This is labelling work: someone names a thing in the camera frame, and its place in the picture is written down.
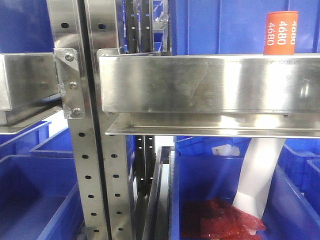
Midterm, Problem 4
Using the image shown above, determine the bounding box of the steel shelf section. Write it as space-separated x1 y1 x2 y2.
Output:
97 49 320 138
0 52 62 135

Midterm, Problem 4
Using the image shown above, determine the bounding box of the large blue bin upper shelf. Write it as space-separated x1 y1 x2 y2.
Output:
169 0 320 55

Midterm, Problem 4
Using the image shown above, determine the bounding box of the blue bin lower left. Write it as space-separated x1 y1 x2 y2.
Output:
0 155 84 240

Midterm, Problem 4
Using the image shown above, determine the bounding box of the steel shelf right section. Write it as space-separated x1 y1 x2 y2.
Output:
97 49 320 138

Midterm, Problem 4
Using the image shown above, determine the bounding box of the blue bin with red bags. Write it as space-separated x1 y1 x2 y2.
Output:
169 147 320 240

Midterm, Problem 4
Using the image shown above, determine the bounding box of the steel shelf left section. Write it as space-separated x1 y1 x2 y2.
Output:
0 52 62 135

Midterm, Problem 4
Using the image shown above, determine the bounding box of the red plastic bag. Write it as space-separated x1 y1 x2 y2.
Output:
180 198 267 240

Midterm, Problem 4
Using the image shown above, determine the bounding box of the perforated steel upright post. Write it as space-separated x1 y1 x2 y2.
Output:
47 0 136 240

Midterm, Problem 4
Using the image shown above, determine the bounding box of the blue bin far right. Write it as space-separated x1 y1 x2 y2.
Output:
278 138 320 213

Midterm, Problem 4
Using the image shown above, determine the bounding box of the orange cylindrical capacitor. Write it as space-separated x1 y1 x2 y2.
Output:
263 10 299 55

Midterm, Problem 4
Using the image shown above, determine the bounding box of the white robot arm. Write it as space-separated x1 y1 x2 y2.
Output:
232 137 286 219

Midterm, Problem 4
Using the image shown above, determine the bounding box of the blue bin upper left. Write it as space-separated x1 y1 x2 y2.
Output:
0 0 54 54

